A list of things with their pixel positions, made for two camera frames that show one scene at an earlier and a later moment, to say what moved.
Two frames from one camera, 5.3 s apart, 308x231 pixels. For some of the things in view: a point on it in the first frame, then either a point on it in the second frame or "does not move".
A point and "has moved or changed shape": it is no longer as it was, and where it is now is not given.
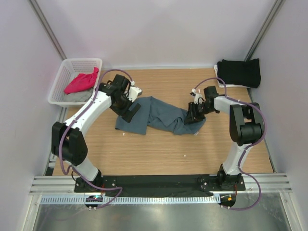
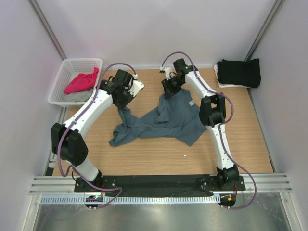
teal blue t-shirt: (155, 116) has moved or changed shape
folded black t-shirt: (244, 73) does not move
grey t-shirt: (79, 96) does not move
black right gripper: (192, 115) → (168, 93)
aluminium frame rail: (270, 183) does not move
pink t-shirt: (82, 82) does not move
